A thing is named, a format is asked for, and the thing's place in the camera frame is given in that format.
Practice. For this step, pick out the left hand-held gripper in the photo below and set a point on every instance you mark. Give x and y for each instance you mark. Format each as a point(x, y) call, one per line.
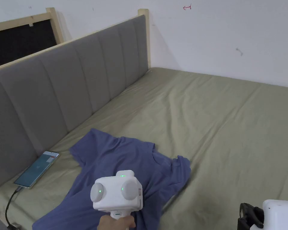
point(116, 194)

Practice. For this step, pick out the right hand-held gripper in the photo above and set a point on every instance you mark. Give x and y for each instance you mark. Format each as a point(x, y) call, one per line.
point(280, 215)

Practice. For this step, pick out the blue shirt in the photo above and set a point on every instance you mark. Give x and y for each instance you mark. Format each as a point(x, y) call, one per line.
point(105, 155)

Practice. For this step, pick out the person's left hand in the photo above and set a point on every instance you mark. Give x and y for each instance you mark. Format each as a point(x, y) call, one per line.
point(112, 223)

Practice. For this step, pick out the smartphone with lit screen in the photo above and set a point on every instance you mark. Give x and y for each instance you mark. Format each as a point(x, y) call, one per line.
point(36, 170)

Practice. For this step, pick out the bed with pale green sheet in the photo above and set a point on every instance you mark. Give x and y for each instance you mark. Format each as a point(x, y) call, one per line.
point(206, 124)

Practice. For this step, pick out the grey padded headboard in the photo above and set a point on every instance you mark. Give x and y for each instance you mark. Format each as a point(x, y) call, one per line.
point(62, 83)

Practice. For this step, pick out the wooden frame with black panel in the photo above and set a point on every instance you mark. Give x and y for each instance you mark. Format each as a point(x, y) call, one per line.
point(21, 40)

